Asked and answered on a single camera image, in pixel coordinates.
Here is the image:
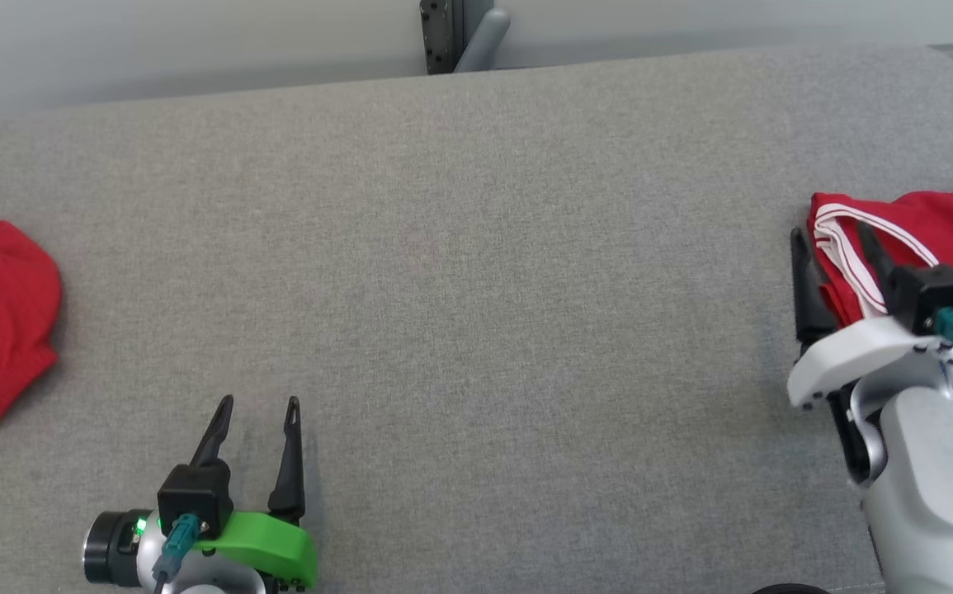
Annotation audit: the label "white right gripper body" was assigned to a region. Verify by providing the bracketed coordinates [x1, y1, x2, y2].
[787, 318, 953, 411]

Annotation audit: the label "red shorts with white trim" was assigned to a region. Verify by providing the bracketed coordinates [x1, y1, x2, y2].
[0, 220, 63, 431]

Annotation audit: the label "grey cylindrical tube fitting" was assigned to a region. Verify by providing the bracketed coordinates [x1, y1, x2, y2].
[453, 7, 512, 73]

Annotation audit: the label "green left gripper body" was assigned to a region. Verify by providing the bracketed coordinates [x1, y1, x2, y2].
[196, 511, 318, 592]

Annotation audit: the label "dark grey hinge bracket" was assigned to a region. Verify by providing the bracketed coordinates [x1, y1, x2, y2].
[420, 0, 465, 76]

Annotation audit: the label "left cable with teal plug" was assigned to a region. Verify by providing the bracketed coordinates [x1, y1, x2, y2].
[152, 513, 201, 594]

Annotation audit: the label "red and white t-shirt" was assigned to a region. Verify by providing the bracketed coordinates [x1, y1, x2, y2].
[806, 172, 953, 328]

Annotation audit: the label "grey fabric sofa cushion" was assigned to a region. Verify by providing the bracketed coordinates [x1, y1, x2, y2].
[0, 43, 953, 594]

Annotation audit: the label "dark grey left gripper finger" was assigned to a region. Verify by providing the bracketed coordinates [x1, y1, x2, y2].
[268, 396, 306, 522]
[190, 394, 235, 469]

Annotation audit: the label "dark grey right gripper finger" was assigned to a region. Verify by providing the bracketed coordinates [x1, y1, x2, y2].
[790, 227, 838, 344]
[856, 220, 898, 316]

